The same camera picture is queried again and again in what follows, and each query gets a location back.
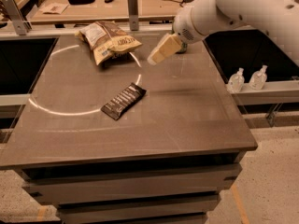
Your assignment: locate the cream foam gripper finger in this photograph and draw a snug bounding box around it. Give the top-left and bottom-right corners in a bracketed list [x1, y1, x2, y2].
[147, 34, 182, 65]

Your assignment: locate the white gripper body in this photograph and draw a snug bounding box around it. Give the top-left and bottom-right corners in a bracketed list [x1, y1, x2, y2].
[173, 5, 215, 44]

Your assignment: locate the brown chip bag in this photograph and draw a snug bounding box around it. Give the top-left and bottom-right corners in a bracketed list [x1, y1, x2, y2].
[75, 21, 142, 65]

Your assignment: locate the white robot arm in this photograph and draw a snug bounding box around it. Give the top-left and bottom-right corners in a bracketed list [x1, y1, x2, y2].
[148, 0, 299, 65]

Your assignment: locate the dark chocolate rxbar wrapper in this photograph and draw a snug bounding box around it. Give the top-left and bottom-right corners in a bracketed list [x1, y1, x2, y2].
[101, 83, 147, 120]

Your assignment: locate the green soda can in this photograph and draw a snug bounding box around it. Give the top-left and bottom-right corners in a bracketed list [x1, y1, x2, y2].
[176, 43, 188, 54]

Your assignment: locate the right clear sanitizer bottle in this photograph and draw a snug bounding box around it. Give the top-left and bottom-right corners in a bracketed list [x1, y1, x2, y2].
[249, 65, 267, 90]

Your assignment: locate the black object on back table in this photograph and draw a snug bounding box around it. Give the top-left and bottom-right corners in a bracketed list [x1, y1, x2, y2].
[68, 0, 95, 6]

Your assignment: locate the paper packet on back table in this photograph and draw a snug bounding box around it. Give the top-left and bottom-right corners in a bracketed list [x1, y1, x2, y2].
[41, 3, 68, 14]

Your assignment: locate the grey drawer cabinet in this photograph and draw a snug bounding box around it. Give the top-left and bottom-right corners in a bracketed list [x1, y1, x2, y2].
[20, 153, 242, 224]

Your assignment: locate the middle metal bracket post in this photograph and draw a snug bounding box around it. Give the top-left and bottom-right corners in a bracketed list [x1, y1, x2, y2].
[127, 0, 139, 31]

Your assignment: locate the metal bracket post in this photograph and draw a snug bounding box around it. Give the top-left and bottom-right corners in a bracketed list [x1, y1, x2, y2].
[1, 0, 31, 35]
[127, 0, 139, 31]

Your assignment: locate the left metal bracket post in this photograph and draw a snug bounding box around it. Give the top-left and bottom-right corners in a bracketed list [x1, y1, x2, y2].
[1, 0, 31, 35]

